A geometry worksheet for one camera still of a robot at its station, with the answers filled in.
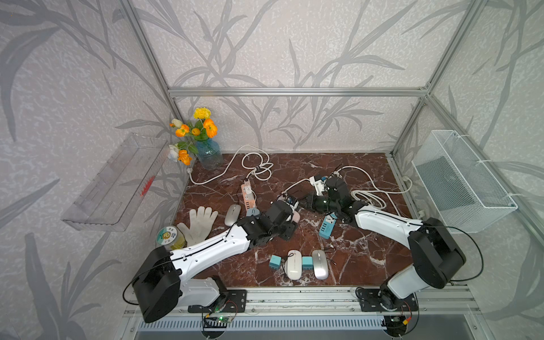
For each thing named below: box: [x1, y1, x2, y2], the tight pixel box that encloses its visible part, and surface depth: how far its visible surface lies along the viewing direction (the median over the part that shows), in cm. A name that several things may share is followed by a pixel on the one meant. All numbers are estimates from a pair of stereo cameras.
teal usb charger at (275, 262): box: [269, 254, 282, 270], surface depth 82 cm
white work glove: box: [177, 206, 219, 247], surface depth 95 cm
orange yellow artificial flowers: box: [167, 106, 219, 166], surface depth 87 cm
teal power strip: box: [318, 211, 338, 240], surface depth 91 cm
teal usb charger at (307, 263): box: [301, 255, 314, 270], surface depth 82 cm
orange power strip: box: [240, 179, 256, 211], surface depth 98 cm
